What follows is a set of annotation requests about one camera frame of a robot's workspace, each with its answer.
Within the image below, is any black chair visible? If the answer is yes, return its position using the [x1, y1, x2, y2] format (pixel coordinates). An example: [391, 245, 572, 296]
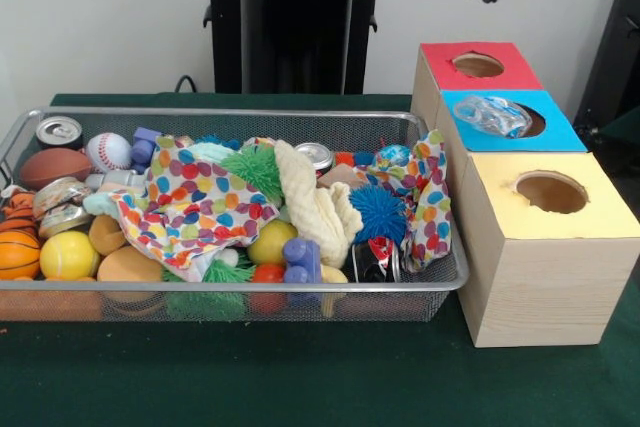
[572, 0, 640, 131]

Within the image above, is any yellow ball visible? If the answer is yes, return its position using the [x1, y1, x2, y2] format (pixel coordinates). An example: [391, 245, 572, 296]
[39, 230, 101, 280]

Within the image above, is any orange toy basketball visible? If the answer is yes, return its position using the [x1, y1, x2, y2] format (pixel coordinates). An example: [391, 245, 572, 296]
[0, 230, 42, 282]

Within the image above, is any white baseball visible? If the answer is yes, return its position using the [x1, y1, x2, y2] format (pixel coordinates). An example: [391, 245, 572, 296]
[84, 132, 134, 173]

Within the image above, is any crushed clear plastic bottle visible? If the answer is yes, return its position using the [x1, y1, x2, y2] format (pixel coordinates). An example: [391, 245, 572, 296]
[453, 94, 534, 139]

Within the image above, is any dark green side table cloth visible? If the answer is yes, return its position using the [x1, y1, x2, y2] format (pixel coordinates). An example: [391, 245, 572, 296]
[597, 106, 640, 146]

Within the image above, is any green spiky ball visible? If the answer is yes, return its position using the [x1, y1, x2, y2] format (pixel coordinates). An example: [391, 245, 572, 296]
[219, 142, 285, 207]

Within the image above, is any purple toy block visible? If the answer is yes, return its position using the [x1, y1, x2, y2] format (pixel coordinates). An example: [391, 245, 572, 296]
[282, 237, 324, 298]

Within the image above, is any cream yellow cloth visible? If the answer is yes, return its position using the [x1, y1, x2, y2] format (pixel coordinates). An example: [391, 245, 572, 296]
[273, 139, 365, 269]

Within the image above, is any shallow clear mesh bin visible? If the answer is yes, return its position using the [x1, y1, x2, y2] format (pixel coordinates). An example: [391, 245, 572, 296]
[0, 105, 470, 324]

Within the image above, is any large polka dot cloth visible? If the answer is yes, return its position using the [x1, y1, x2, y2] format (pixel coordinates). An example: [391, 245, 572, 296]
[112, 134, 284, 284]

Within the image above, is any brown toy football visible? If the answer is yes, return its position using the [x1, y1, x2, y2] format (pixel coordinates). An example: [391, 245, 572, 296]
[19, 147, 94, 192]

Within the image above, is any silver drink can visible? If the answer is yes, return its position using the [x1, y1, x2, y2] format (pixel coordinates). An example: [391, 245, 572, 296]
[35, 115, 85, 151]

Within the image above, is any blue spiky ball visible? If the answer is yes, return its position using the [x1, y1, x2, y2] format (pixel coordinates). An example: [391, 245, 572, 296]
[348, 182, 409, 248]

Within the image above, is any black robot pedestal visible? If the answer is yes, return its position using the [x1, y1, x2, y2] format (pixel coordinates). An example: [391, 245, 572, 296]
[192, 0, 404, 95]

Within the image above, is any wooden box with three holes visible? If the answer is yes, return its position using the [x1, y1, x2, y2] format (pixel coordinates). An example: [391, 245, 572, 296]
[409, 40, 640, 349]

